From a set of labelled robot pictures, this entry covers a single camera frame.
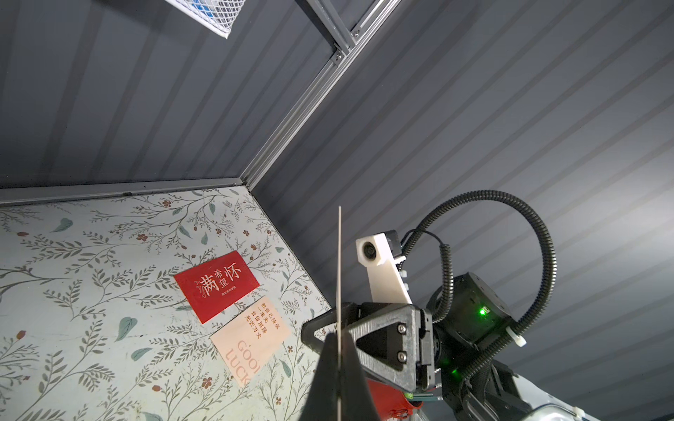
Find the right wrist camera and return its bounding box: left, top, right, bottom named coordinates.
left=356, top=230, right=412, bottom=305

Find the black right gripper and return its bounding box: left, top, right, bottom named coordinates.
left=299, top=272, right=519, bottom=421

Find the black corrugated cable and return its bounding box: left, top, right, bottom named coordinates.
left=399, top=188, right=558, bottom=381

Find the pink good luck postcard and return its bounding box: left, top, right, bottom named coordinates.
left=211, top=298, right=291, bottom=388

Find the red postcard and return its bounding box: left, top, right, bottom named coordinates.
left=174, top=252, right=260, bottom=325

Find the white wire mesh basket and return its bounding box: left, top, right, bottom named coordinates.
left=166, top=0, right=246, bottom=39

